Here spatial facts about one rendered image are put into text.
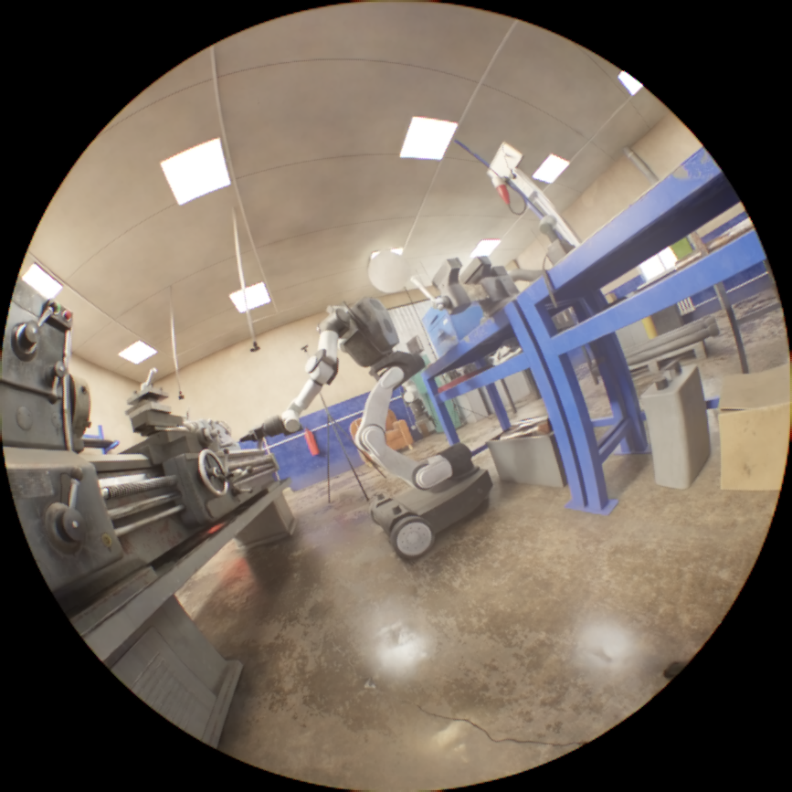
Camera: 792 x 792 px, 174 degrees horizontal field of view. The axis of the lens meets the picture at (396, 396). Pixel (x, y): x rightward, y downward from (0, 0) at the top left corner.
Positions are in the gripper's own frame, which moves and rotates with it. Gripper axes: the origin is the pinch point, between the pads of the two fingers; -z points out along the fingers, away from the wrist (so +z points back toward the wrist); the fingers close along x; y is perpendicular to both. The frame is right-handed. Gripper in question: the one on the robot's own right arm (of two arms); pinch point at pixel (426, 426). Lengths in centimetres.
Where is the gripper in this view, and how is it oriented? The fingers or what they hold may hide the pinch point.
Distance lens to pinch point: 171.3
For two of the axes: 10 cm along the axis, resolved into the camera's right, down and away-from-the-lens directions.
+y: -3.4, 2.6, -9.0
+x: -8.3, 3.6, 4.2
